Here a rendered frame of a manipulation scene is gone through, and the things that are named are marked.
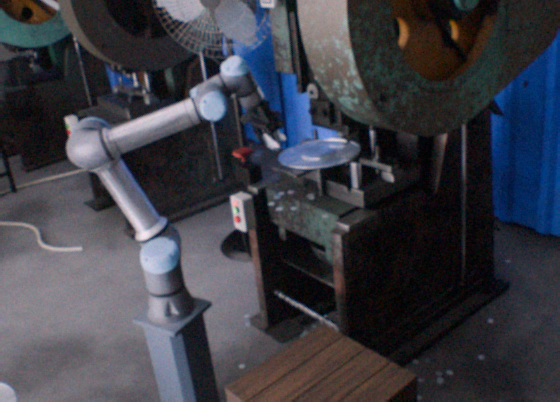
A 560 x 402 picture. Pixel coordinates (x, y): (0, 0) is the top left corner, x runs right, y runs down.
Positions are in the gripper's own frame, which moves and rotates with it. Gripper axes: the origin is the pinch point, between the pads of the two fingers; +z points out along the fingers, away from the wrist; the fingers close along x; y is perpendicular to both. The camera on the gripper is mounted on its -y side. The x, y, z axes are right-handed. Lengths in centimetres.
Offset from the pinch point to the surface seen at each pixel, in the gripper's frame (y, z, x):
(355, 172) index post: 20.5, 16.2, 9.8
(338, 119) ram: 8.8, 5.3, 21.7
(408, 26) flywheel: 42, -26, 33
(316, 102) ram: 1.5, -1.1, 21.8
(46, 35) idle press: -302, 8, 53
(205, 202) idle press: -146, 100, 21
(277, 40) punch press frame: -14.3, -20.0, 30.0
